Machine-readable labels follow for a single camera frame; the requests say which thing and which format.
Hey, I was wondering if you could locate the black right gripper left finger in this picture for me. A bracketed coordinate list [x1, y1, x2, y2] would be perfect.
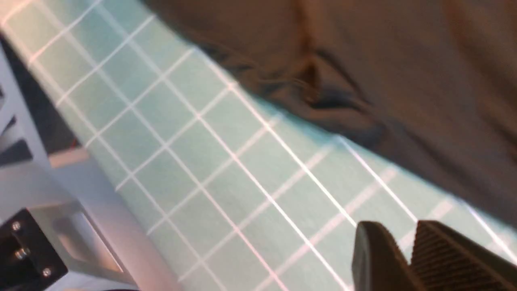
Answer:
[351, 221, 426, 291]

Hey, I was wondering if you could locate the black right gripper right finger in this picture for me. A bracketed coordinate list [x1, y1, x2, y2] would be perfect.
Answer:
[410, 220, 517, 291]

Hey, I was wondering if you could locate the dark gray long-sleeved shirt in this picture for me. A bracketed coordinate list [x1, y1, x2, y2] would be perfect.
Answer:
[143, 0, 517, 227]

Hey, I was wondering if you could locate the green grid table mat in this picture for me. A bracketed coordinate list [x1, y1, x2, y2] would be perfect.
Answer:
[1, 0, 516, 291]

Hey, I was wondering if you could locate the black frame bracket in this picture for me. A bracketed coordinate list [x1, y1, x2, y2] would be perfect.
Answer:
[0, 208, 68, 291]

